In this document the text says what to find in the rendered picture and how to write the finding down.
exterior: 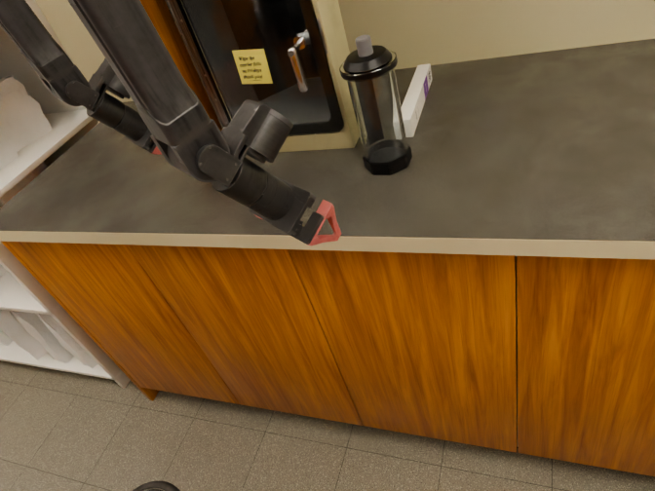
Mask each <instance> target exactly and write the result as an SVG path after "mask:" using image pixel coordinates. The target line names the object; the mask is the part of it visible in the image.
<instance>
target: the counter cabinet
mask: <svg viewBox="0 0 655 491"><path fill-rule="evenodd" d="M1 243H2V244H3V245H4V246H5V247H6V248H7V249H8V250H9V251H10V252H11V253H12V254H13V256H14V257H15V258H16V259H17V260H18V261H19V262H20V263H21V264H22V265H23V266H24V267H25V268H26V269H27V271H28V272H29V273H30V274H31V275H32V276H33V277H34V278H35V279H36V280H37V281H38V282H39V283H40V284H41V285H42V286H43V287H44V288H45V289H46V290H47V291H48V292H49V293H50V294H51V295H52V296H53V297H54V298H55V299H56V301H57V302H58V303H59V305H60V306H61V307H62V308H63V309H64V310H65V311H66V312H67V313H68V314H69V315H70V317H71V318H73V319H74V320H75V321H76V322H77V323H78V324H79V325H80V326H81V327H82V328H83V329H84V330H85V332H86V333H87V334H88V335H89V336H90V337H91V338H92V339H93V340H94V341H95V342H96V343H97V344H98V346H99V347H100V348H101V349H102V350H103V351H104V352H105V353H106V354H107V355H108V356H109V357H110V358H111V359H112V360H113V362H114V363H115V364H116V365H117V366H118V367H119V368H120V369H121V370H122V371H123V372H124V373H125V374H126V375H127V376H128V378H129V379H130V380H131V381H132V382H133V383H134V384H135V385H136V386H137V387H138V388H139V389H140V390H141V392H142V393H143V394H144V395H145V396H146V397H147V398H148V399H149V400H152V401H153V400H154V398H155V397H156V395H157V394H158V392H159V391H163V392H169V393H175V394H180V395H186V396H192V397H201V398H207V399H213V400H219V401H224V402H230V403H236V404H242V405H246V406H252V407H258V408H264V409H269V410H275V411H281V412H287V413H291V414H297V415H303V416H309V417H314V418H320V419H326V420H331V421H336V422H342V423H348V424H354V425H359V426H362V425H364V426H365V427H371V428H377V429H381V430H387V431H393V432H399V433H404V434H415V435H421V436H426V437H431V438H437V439H442V440H448V441H454V442H460V443H465V444H471V445H476V446H482V447H487V448H493V449H499V450H505V451H510V452H516V453H517V449H518V453H521V454H527V455H532V456H538V457H544V458H550V459H555V460H561V461H566V462H572V463H577V464H583V465H589V466H595V467H600V468H606V469H612V470H617V471H622V472H633V473H639V474H644V475H650V476H655V259H620V258H586V257H552V256H516V255H482V254H447V253H413V252H379V251H344V250H310V249H275V248H240V247H206V246H171V245H104V244H69V243H34V242H1Z"/></svg>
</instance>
